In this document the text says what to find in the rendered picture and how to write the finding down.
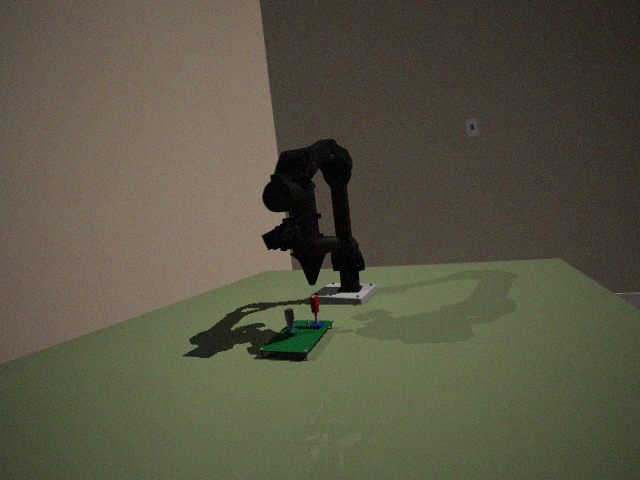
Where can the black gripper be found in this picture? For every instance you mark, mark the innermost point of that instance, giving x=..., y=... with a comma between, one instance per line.
x=311, y=248

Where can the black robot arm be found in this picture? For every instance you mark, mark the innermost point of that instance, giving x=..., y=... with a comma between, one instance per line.
x=290, y=189

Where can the green circuit board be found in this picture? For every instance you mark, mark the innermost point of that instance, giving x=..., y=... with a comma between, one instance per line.
x=298, y=336

